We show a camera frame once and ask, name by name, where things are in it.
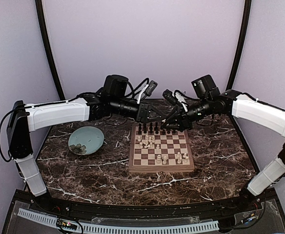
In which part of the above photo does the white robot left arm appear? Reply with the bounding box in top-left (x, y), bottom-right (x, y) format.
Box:
top-left (4, 91), bottom-right (164, 213)

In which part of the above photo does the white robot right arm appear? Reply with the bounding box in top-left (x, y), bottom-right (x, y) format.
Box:
top-left (162, 90), bottom-right (285, 212)

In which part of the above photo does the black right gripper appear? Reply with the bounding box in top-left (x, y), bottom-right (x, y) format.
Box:
top-left (162, 97), bottom-right (213, 131)

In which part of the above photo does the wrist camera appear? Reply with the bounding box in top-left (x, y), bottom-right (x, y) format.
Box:
top-left (163, 89), bottom-right (188, 112)
top-left (137, 80), bottom-right (158, 104)

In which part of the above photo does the black left frame post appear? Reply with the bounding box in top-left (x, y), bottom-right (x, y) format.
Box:
top-left (35, 0), bottom-right (65, 100)

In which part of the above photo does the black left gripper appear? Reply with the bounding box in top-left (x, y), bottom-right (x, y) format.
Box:
top-left (111, 97), bottom-right (166, 124)

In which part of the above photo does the white chess bishop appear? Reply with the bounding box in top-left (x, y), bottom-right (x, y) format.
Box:
top-left (162, 155), bottom-right (168, 165)

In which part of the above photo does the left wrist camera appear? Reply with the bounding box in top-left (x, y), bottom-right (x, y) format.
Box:
top-left (137, 80), bottom-right (158, 104)

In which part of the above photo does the white cable duct strip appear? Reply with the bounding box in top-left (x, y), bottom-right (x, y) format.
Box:
top-left (17, 208), bottom-right (219, 234)

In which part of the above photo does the white chess king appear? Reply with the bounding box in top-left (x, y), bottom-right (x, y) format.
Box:
top-left (156, 155), bottom-right (162, 165)

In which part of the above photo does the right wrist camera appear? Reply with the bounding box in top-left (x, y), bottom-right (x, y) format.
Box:
top-left (163, 89), bottom-right (188, 112)

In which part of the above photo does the wooden chess board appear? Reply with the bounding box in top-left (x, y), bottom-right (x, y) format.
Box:
top-left (129, 123), bottom-right (195, 173)

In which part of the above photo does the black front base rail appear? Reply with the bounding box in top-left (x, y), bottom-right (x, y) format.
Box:
top-left (5, 189), bottom-right (284, 226)

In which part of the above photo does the teal ceramic flower plate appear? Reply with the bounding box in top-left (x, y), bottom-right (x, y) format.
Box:
top-left (68, 126), bottom-right (104, 156)

